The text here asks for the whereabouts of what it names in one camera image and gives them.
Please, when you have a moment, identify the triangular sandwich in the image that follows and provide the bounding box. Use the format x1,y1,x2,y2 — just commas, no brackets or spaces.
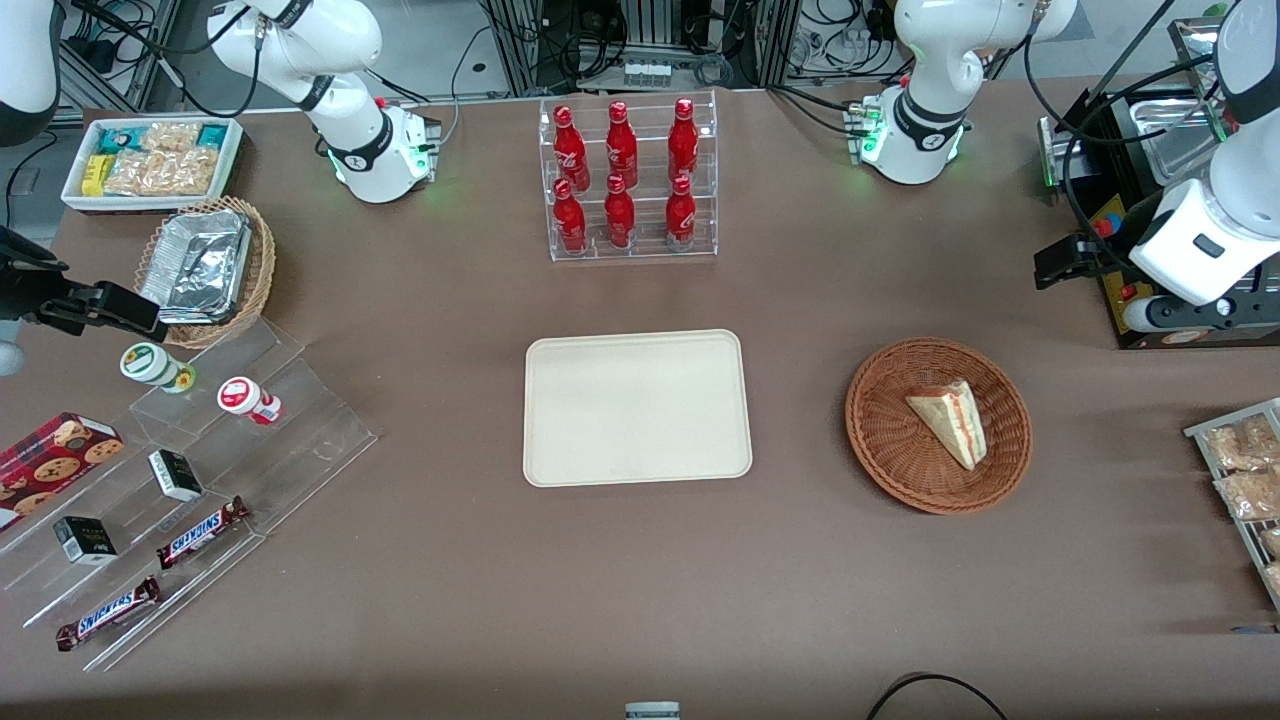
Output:
905,378,989,472

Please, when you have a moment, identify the light wicker basket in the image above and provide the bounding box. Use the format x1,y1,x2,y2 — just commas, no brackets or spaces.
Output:
133,196,277,349

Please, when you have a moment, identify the brown wicker basket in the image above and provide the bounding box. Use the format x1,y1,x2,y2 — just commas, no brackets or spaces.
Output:
845,337,1033,516

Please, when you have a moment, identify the beige plastic tray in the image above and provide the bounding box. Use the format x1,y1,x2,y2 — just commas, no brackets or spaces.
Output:
523,329,753,488

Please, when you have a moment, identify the green lidded yoghurt cup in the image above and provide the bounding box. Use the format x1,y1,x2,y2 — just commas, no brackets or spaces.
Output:
120,342,197,394

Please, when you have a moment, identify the steel warmer pan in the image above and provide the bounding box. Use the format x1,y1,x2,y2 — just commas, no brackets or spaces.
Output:
1125,95,1223,187

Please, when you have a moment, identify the aluminium foil container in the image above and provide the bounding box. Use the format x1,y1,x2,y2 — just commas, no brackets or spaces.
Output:
140,210,253,326

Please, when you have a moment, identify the white rectangular snack box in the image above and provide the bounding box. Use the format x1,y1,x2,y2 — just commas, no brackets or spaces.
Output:
62,116,244,215

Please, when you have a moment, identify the black food warmer machine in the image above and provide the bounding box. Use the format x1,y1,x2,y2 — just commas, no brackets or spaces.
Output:
1035,15,1280,351

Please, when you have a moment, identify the clear bag of crackers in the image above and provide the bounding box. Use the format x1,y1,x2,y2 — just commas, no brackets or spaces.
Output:
140,121,201,154
160,148,219,196
105,150,166,197

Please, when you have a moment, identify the red lidded yoghurt cup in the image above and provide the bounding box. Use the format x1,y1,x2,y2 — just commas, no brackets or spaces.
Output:
217,376,282,426

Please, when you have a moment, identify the red cookie box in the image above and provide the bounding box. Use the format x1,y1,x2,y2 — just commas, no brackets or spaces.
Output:
0,412,126,531

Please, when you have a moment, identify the small black box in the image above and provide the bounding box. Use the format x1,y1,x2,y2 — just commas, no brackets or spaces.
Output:
53,516,119,566
148,449,204,502

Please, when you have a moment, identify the clear acrylic stepped stand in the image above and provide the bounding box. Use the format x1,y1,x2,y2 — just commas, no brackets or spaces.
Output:
0,318,379,673

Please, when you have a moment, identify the snickers chocolate bar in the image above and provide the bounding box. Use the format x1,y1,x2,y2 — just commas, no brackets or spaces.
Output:
156,496,251,571
55,576,162,652

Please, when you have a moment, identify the red cola bottle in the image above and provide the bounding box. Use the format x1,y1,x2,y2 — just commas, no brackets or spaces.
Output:
553,105,591,191
605,100,639,189
552,178,587,254
665,175,697,251
668,97,699,186
604,174,636,249

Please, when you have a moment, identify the clear acrylic bottle rack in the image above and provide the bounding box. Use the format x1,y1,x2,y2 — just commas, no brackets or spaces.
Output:
538,90,719,263

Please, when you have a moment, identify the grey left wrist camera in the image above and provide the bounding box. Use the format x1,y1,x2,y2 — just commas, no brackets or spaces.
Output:
1120,295,1280,333

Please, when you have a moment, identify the metal wire rack tray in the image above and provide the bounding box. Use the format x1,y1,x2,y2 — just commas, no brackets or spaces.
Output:
1184,398,1280,613

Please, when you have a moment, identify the black base cable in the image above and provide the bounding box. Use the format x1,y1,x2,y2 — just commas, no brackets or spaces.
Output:
438,25,501,149

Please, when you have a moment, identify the black cable loop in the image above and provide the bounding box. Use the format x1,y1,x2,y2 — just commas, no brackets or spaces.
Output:
865,672,1011,720

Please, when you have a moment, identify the silver aluminium frame rack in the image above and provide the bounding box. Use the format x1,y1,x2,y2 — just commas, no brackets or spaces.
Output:
480,0,801,96

